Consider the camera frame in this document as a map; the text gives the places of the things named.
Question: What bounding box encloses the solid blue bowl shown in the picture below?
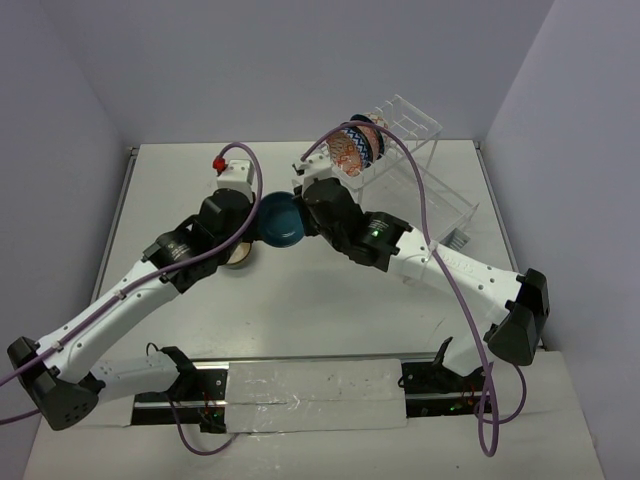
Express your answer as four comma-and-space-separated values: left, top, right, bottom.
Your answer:
257, 191, 305, 248

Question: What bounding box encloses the orange white patterned bowl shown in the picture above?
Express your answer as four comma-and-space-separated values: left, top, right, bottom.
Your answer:
326, 131, 368, 177

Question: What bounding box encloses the blue triangle patterned bowl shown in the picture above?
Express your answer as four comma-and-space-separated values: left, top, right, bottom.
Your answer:
350, 113, 389, 163

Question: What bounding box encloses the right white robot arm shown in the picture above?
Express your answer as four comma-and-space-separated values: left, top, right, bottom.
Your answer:
294, 178, 550, 391

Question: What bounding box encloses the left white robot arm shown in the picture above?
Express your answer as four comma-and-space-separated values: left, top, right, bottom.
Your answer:
7, 188, 261, 431

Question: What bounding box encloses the black bowl cream inside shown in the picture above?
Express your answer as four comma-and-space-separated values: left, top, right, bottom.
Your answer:
224, 242, 252, 269

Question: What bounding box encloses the silver tape patch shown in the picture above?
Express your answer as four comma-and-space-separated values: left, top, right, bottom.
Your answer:
224, 359, 407, 433

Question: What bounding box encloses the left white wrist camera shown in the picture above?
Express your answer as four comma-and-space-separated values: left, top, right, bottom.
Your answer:
212, 157, 254, 197

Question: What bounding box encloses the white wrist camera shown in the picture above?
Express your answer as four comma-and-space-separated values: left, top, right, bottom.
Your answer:
212, 157, 254, 197
292, 153, 333, 190

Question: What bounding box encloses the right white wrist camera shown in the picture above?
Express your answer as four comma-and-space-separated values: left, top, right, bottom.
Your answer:
292, 153, 333, 190

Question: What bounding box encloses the white wire dish rack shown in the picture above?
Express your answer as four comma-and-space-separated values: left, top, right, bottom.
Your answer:
332, 95, 479, 251

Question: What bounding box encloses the aluminium table edge rail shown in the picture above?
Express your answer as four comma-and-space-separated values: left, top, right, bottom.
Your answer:
90, 146, 140, 304

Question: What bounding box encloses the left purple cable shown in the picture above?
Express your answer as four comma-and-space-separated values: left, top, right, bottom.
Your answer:
0, 142, 264, 459

